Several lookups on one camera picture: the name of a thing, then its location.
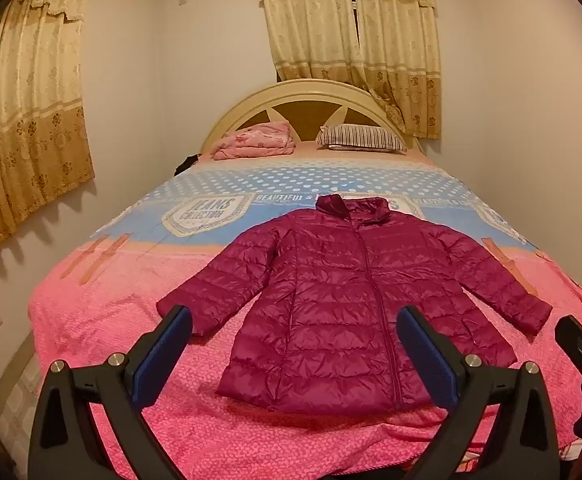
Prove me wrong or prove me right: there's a beige floral curtain panel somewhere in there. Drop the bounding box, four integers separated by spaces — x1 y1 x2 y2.
351 0 443 140
257 0 372 92

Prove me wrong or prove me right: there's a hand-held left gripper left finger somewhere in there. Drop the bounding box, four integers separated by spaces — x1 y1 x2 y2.
28 305 194 480

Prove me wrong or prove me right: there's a magenta quilted puffer jacket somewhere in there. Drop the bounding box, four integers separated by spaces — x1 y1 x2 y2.
156 193 554 417

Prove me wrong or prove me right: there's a wide beige floral curtain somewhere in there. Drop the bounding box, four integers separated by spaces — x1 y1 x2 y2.
0 0 96 269

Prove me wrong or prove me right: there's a cream wooden headboard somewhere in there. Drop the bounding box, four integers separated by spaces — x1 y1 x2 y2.
200 79 424 155

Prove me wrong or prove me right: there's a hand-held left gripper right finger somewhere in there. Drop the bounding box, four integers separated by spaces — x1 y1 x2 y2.
396 305 562 480

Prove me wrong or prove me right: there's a striped pillow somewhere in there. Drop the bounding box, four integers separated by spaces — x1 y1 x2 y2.
316 124 408 153

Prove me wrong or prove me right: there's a pink and blue printed blanket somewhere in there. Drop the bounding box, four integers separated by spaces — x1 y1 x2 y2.
27 152 582 480

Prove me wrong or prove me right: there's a folded pink floral quilt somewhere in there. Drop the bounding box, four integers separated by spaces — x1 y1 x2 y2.
212 121 298 162

